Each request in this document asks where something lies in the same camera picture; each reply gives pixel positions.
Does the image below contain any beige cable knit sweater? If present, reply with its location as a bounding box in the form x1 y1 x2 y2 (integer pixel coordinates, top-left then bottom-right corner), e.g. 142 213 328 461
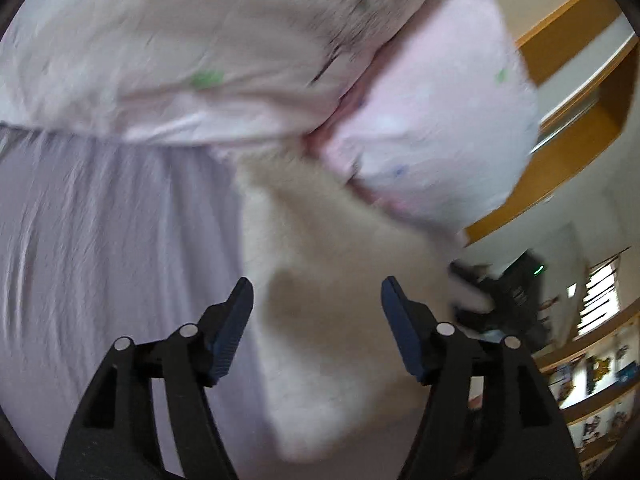
235 153 489 474

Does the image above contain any wooden shelf with toys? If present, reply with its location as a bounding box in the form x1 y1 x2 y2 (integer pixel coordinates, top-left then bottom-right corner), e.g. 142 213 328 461
536 302 639 478

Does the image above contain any pink floral pillow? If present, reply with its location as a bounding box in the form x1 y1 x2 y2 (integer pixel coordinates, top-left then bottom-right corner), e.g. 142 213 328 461
311 0 539 232

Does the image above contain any lavender bed sheet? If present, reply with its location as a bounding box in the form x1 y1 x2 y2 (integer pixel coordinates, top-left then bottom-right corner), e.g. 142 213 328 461
1 127 241 474

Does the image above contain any wooden framed window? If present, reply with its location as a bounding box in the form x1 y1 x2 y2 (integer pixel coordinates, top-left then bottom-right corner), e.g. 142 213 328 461
466 0 639 243

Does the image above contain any white floral pillow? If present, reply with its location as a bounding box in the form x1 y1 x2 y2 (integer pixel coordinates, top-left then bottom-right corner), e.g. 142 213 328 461
1 0 426 144

